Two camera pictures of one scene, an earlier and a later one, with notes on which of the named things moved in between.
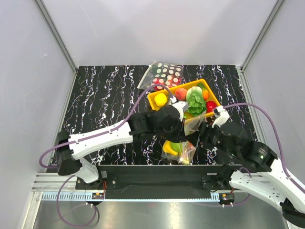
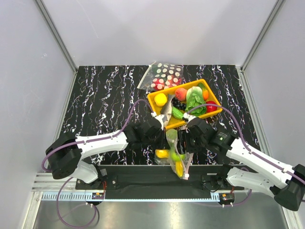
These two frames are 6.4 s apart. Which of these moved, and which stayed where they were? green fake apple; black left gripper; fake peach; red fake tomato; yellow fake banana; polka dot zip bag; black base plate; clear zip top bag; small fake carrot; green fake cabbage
Moved: clear zip top bag; green fake apple; black left gripper; yellow fake banana
Stayed: red fake tomato; green fake cabbage; small fake carrot; fake peach; polka dot zip bag; black base plate
